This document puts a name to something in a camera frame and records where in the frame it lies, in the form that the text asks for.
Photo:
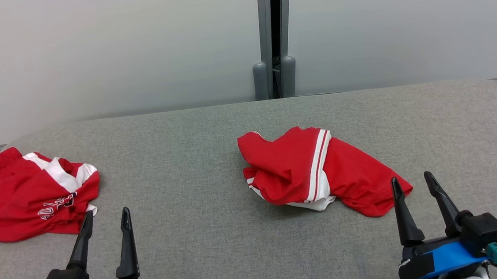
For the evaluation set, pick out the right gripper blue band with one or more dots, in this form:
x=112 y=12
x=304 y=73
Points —
x=444 y=257

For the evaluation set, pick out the red shorts with Bulls print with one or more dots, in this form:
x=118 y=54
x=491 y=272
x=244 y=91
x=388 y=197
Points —
x=13 y=198

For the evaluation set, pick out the red and white basketball jersey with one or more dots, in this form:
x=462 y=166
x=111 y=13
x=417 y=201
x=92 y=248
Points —
x=286 y=163

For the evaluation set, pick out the grey fabric work surface cover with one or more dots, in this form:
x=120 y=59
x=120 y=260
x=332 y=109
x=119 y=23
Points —
x=188 y=162

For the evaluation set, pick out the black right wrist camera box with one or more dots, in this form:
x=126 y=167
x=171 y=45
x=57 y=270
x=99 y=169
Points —
x=482 y=230

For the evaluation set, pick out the grey cylindrical post foot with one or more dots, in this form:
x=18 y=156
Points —
x=260 y=81
x=289 y=76

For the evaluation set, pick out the grey partition post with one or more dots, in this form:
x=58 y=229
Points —
x=264 y=23

